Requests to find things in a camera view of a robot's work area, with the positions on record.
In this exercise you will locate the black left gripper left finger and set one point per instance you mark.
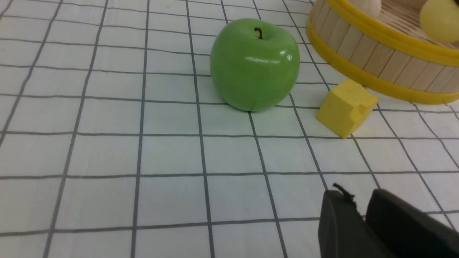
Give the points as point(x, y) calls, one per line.
point(342, 231)

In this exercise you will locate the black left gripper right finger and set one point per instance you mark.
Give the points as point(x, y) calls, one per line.
point(408, 232)

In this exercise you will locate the yellow bun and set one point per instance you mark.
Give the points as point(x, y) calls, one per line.
point(439, 19)

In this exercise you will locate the cream white bun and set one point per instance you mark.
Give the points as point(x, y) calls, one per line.
point(371, 8)

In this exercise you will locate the wooden steamer tray yellow rim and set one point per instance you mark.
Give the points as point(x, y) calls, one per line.
point(389, 53)

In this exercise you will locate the yellow foam cube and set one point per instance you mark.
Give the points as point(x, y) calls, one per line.
point(346, 107)

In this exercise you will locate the green apple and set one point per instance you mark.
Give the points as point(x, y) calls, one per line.
point(254, 64)

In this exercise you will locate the white grid tablecloth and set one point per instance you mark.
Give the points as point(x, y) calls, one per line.
point(115, 144)

